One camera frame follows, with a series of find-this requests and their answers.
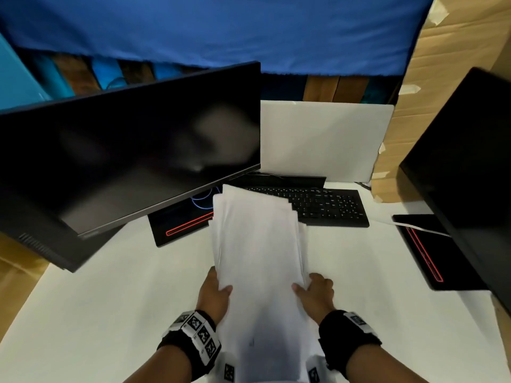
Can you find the brown cardboard panel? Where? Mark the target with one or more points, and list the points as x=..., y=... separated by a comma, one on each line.
x=451, y=47

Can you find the white board panel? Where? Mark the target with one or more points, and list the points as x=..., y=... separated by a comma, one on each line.
x=323, y=143

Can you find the brown cardboard box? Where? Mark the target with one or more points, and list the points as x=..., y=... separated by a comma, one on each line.
x=16, y=291

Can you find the teal cloth sheet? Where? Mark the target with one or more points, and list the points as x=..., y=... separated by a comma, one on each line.
x=20, y=87

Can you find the black keyboard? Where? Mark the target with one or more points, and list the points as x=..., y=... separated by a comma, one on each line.
x=331, y=207

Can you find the black flat device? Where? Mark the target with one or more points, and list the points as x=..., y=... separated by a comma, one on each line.
x=299, y=181

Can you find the person's right forearm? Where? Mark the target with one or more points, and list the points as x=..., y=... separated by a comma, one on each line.
x=383, y=366

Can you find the black red-lined monitor base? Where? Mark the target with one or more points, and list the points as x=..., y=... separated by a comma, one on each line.
x=459, y=271
x=159, y=231

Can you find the blue cloth backdrop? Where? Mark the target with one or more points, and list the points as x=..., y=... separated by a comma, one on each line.
x=199, y=27

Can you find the person's left forearm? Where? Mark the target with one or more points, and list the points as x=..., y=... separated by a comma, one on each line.
x=163, y=366

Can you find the pile of white papers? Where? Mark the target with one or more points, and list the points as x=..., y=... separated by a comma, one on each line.
x=259, y=255

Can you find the black computer monitor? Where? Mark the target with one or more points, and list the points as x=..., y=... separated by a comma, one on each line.
x=131, y=155
x=467, y=175

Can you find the person's right hand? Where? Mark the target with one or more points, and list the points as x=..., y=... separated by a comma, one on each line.
x=319, y=299

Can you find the person's left hand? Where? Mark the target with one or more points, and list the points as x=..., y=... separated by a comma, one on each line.
x=213, y=299

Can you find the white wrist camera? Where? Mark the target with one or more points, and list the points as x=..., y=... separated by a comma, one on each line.
x=228, y=370
x=315, y=372

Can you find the black marker wristband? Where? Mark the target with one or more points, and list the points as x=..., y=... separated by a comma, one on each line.
x=199, y=335
x=339, y=339

